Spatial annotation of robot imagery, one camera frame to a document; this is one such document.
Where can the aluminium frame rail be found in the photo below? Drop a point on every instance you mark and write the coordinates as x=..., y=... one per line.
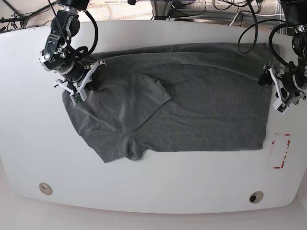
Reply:
x=210, y=15

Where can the table grommet hole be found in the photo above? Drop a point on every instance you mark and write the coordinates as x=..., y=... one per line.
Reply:
x=45, y=189
x=256, y=197

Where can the red tape rectangle marking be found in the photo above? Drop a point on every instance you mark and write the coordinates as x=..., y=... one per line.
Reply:
x=279, y=149

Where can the black tripod stand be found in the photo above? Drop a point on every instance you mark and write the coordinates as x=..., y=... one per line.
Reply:
x=19, y=20

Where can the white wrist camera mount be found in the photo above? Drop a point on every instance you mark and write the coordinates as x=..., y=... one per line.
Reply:
x=79, y=93
x=282, y=103

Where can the left table grommet hole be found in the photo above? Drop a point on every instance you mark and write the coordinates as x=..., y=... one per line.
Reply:
x=45, y=189

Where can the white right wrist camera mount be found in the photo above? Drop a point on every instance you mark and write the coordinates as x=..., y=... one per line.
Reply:
x=79, y=93

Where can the grey T-shirt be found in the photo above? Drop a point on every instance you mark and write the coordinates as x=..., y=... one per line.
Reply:
x=173, y=98

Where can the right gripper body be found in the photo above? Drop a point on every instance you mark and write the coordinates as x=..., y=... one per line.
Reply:
x=74, y=74

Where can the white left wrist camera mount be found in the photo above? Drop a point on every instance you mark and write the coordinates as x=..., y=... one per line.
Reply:
x=282, y=103

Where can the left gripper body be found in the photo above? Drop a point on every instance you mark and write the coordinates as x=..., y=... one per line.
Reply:
x=294, y=81

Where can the right table grommet hole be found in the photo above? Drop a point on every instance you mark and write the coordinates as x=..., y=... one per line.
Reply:
x=256, y=197

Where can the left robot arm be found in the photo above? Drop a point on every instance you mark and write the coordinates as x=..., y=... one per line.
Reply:
x=295, y=13

